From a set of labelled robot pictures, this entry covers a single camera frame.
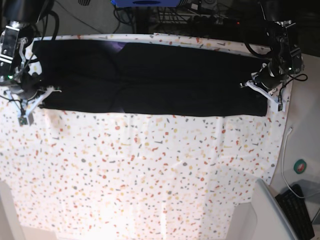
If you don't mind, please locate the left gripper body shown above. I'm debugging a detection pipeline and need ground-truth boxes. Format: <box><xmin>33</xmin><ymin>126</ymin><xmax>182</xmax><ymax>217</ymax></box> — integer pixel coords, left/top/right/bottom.
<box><xmin>251</xmin><ymin>62</ymin><xmax>288</xmax><ymax>91</ymax></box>

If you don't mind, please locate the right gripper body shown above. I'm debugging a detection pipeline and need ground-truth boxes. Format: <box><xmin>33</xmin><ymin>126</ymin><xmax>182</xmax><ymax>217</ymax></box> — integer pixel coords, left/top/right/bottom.
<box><xmin>7</xmin><ymin>74</ymin><xmax>43</xmax><ymax>102</ymax></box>

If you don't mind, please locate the black t-shirt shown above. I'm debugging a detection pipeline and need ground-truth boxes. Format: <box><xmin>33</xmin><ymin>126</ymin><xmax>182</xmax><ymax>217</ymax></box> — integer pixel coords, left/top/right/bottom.
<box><xmin>33</xmin><ymin>40</ymin><xmax>268</xmax><ymax>117</ymax></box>

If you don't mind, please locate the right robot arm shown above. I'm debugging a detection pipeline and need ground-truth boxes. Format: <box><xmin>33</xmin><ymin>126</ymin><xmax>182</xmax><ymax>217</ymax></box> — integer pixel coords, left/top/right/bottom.
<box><xmin>0</xmin><ymin>0</ymin><xmax>60</xmax><ymax>125</ymax></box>

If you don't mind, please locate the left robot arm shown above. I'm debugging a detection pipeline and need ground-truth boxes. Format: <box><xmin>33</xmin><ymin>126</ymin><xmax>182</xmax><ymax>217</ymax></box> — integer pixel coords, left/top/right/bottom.
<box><xmin>239</xmin><ymin>0</ymin><xmax>308</xmax><ymax>111</ymax></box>

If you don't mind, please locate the terrazzo pattern tablecloth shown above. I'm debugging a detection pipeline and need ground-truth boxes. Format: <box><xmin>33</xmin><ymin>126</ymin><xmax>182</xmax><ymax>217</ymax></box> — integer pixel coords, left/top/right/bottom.
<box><xmin>0</xmin><ymin>34</ymin><xmax>288</xmax><ymax>240</ymax></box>

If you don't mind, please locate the green tape roll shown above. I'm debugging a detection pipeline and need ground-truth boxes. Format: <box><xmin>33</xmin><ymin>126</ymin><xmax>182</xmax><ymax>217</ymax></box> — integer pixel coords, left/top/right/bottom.
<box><xmin>293</xmin><ymin>159</ymin><xmax>307</xmax><ymax>175</ymax></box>

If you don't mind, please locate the black keyboard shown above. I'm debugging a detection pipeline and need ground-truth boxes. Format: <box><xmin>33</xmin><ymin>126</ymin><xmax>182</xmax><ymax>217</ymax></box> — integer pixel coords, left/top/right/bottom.
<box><xmin>275</xmin><ymin>190</ymin><xmax>315</xmax><ymax>240</ymax></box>

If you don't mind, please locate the grey laptop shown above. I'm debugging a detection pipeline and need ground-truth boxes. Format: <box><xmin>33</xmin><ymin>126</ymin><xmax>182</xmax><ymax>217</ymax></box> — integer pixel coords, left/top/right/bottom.
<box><xmin>251</xmin><ymin>179</ymin><xmax>298</xmax><ymax>240</ymax></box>

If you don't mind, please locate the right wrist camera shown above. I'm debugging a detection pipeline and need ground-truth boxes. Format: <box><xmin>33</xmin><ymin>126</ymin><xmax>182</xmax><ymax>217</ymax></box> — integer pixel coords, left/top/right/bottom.
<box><xmin>18</xmin><ymin>114</ymin><xmax>34</xmax><ymax>127</ymax></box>

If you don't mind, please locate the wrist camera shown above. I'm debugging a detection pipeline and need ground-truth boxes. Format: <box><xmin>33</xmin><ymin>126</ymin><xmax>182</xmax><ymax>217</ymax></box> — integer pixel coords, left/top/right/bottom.
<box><xmin>18</xmin><ymin>114</ymin><xmax>34</xmax><ymax>127</ymax></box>
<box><xmin>269</xmin><ymin>100</ymin><xmax>286</xmax><ymax>113</ymax></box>

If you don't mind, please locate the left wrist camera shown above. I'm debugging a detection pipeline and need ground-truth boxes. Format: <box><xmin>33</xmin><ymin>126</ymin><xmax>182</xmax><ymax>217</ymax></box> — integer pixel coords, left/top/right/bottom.
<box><xmin>269</xmin><ymin>100</ymin><xmax>286</xmax><ymax>113</ymax></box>

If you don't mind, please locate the white usb cable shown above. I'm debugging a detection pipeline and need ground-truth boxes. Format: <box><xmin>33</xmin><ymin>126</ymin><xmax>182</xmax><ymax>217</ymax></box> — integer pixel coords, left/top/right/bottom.
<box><xmin>280</xmin><ymin>126</ymin><xmax>308</xmax><ymax>200</ymax></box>

